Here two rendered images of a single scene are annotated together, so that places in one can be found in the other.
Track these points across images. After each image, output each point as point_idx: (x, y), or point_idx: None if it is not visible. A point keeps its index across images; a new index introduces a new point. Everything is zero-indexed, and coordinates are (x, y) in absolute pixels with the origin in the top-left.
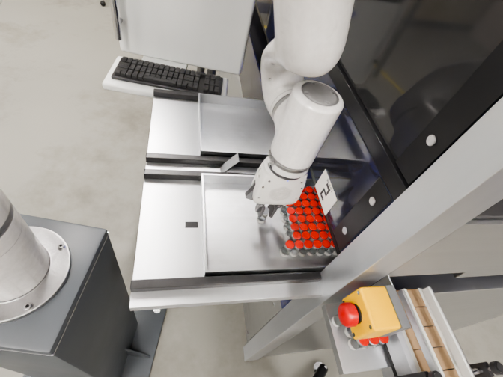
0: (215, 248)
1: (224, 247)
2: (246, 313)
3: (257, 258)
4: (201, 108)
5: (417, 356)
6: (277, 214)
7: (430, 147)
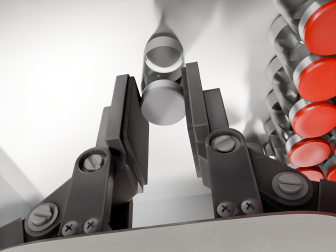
0: (28, 168)
1: (54, 161)
2: None
3: (160, 173)
4: None
5: None
6: (253, 2)
7: None
